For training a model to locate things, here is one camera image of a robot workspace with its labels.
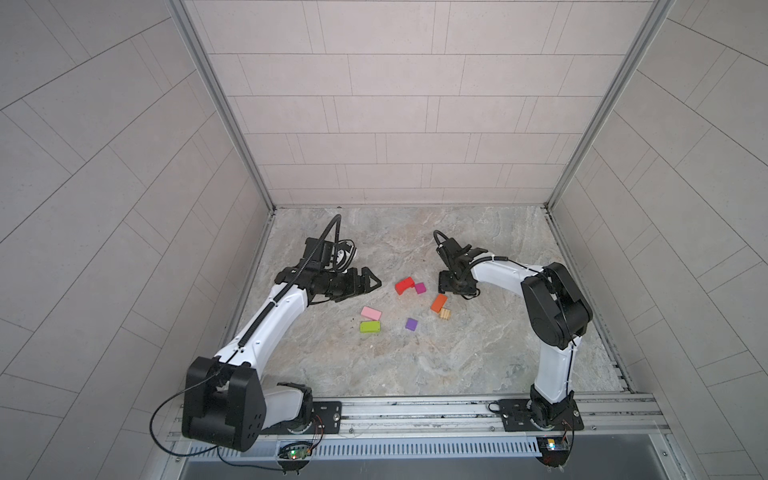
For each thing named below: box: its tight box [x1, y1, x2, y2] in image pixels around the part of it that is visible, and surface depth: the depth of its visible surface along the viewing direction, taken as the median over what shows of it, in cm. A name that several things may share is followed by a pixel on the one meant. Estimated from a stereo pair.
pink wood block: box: [360, 306, 383, 321], surface depth 90 cm
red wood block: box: [395, 276, 415, 295], surface depth 96 cm
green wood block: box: [359, 321, 381, 333], surface depth 87 cm
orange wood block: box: [430, 293, 448, 313], surface depth 93 cm
